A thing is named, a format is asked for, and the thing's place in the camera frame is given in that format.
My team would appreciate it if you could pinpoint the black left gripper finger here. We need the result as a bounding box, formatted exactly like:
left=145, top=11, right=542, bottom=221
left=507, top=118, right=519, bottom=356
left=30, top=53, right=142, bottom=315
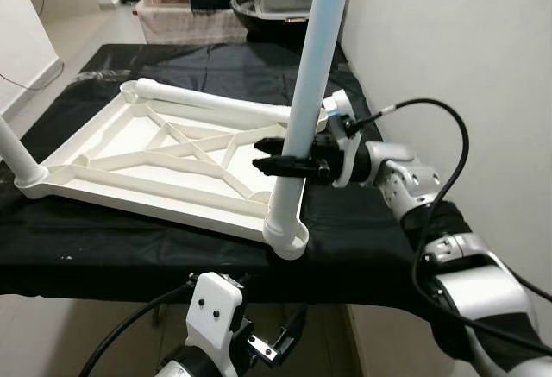
left=275, top=306, right=309, bottom=354

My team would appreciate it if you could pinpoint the black round basin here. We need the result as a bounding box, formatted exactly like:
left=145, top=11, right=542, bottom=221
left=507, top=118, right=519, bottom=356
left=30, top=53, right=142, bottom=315
left=231, top=0, right=311, bottom=46

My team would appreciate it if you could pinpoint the white plastic table top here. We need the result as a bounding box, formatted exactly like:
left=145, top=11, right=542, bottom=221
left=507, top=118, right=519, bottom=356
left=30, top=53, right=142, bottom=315
left=13, top=79, right=346, bottom=261

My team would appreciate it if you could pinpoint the patterned bench cloth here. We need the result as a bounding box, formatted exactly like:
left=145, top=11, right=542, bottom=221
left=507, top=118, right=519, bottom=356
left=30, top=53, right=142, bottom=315
left=138, top=2, right=260, bottom=43

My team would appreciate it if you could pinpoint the black tablecloth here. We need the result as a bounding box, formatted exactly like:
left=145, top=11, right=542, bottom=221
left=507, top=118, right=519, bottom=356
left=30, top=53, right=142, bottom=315
left=0, top=42, right=480, bottom=300

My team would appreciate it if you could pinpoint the long clear tape strip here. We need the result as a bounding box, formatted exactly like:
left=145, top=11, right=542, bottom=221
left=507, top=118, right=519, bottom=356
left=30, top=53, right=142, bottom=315
left=78, top=66, right=139, bottom=83

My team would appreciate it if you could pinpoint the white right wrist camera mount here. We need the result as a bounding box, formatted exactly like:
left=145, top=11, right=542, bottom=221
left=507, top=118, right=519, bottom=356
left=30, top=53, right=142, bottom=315
left=321, top=90, right=365, bottom=190

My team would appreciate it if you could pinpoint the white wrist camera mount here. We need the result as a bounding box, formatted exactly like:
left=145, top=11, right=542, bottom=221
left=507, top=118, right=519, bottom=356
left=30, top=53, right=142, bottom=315
left=321, top=90, right=365, bottom=190
left=185, top=272, right=247, bottom=377

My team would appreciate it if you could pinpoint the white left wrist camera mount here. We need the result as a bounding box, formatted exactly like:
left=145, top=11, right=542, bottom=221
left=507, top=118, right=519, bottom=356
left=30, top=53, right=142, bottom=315
left=185, top=272, right=247, bottom=377

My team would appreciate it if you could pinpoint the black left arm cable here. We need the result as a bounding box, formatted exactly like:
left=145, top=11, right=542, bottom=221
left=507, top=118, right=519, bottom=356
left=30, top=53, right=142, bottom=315
left=79, top=284, right=198, bottom=377

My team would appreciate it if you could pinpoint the black wall cable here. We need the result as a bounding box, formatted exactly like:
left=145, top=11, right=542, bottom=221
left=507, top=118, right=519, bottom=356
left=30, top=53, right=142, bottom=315
left=0, top=58, right=66, bottom=93

